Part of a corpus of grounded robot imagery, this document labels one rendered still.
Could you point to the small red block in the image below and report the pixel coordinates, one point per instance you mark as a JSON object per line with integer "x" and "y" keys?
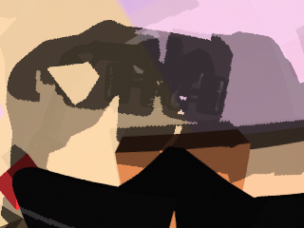
{"x": 5, "y": 179}

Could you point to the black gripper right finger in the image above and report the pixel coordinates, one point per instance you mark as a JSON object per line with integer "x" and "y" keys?
{"x": 207, "y": 200}

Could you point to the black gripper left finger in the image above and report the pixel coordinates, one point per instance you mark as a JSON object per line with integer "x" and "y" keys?
{"x": 60, "y": 201}

